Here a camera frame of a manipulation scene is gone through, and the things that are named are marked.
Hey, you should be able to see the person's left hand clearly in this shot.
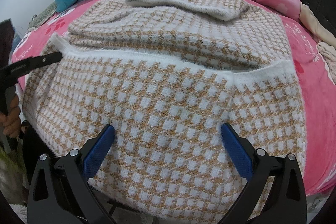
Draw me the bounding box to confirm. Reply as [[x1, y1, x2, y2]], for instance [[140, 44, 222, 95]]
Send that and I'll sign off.
[[0, 94, 21, 138]]

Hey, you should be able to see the pink bed sheet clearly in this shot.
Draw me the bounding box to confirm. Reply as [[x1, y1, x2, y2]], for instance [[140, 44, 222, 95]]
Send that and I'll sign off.
[[11, 0, 335, 195]]

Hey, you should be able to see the beige white houndstooth knit coat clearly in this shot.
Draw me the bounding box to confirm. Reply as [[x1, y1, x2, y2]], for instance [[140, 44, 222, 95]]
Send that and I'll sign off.
[[23, 0, 306, 223]]

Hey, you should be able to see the cream fluffy garment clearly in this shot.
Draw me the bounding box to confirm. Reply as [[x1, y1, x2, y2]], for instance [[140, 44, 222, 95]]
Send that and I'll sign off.
[[299, 3, 335, 84]]

